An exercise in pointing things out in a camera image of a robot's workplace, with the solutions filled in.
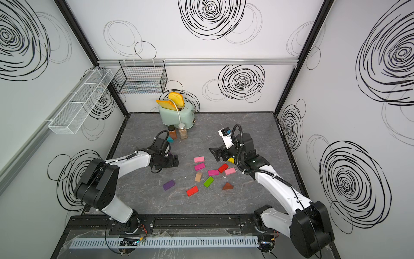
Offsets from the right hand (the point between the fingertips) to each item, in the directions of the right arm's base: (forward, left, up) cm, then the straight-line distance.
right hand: (218, 144), depth 79 cm
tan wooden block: (-9, +11, -19) cm, 23 cm away
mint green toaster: (+25, +32, -8) cm, 42 cm away
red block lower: (-16, +13, -20) cm, 29 cm away
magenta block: (-2, +11, -21) cm, 24 cm away
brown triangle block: (-13, -6, -20) cm, 25 cm away
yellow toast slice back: (+34, +26, 0) cm, 42 cm away
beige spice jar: (+17, +22, -12) cm, 30 cm away
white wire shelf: (+4, +68, +15) cm, 69 cm away
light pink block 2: (-5, -7, -20) cm, 22 cm away
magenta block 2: (-6, +2, -19) cm, 20 cm away
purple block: (-13, +27, -21) cm, 36 cm away
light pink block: (+2, +11, -19) cm, 22 cm away
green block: (-12, +5, -20) cm, 24 cm away
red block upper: (-3, -3, -20) cm, 21 cm away
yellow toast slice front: (+26, +31, +3) cm, 40 cm away
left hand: (-1, +26, -19) cm, 33 cm away
